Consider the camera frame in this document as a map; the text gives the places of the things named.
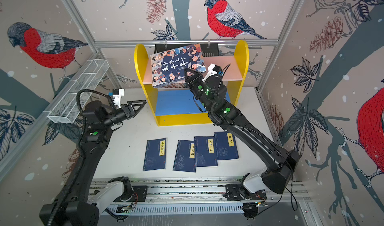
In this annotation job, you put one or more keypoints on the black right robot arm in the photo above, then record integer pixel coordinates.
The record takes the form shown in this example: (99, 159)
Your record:
(280, 163)

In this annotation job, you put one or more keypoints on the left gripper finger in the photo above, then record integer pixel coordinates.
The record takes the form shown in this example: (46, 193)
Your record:
(135, 102)
(135, 109)

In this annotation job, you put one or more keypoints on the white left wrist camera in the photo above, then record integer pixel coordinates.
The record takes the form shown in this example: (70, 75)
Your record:
(116, 96)

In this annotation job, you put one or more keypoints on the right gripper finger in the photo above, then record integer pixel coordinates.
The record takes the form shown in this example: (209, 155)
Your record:
(194, 72)
(189, 79)

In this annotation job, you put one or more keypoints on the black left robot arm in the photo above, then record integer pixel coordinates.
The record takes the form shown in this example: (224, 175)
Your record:
(72, 206)

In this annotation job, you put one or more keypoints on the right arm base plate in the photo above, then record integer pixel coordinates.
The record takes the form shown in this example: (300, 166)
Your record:
(240, 193)

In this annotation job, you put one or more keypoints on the yellow pink blue bookshelf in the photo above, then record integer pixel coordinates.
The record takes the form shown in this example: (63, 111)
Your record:
(176, 107)

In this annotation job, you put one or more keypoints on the colourful illustrated thick book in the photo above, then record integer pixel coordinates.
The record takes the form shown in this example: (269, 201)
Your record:
(170, 66)

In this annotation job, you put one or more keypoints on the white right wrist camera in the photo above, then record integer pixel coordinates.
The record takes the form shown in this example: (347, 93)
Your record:
(213, 70)

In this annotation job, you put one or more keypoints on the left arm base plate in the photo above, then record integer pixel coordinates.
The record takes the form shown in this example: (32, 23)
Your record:
(139, 194)

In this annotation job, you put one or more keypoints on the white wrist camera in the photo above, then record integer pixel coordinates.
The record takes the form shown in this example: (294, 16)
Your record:
(116, 96)
(213, 70)

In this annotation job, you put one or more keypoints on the horizontal aluminium frame bar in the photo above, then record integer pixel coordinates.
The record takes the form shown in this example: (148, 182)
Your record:
(132, 44)

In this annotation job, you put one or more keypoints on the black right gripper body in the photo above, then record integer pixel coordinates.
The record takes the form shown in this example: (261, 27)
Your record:
(199, 88)

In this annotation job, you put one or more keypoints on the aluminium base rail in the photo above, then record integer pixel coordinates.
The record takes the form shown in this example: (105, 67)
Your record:
(186, 197)

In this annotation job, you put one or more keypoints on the blue book yellow label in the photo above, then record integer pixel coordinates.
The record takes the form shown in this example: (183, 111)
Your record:
(206, 152)

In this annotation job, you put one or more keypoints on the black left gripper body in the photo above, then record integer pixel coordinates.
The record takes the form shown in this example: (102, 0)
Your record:
(124, 113)

